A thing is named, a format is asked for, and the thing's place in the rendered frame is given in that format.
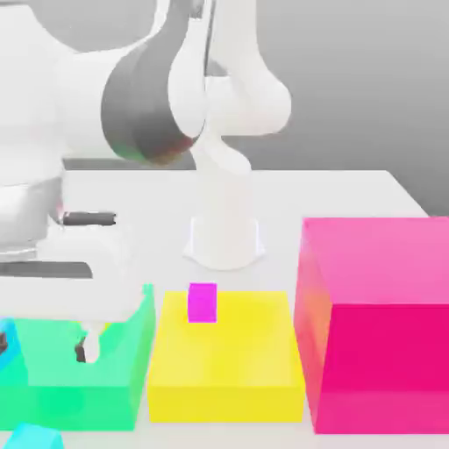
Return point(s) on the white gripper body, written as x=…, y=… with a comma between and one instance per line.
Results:
x=70, y=298

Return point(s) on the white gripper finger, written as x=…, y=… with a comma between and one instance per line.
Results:
x=93, y=345
x=2, y=342

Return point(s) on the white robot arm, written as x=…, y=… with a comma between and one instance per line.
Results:
x=224, y=217

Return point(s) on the small cyan cube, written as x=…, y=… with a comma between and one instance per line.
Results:
x=9, y=336
x=33, y=438

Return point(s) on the small magenta cube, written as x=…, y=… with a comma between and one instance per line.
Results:
x=202, y=303

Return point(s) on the large green box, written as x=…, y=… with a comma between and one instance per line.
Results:
x=77, y=400

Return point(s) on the large yellow box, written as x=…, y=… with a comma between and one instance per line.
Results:
x=224, y=368

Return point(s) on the large pink box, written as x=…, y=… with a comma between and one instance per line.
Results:
x=386, y=350

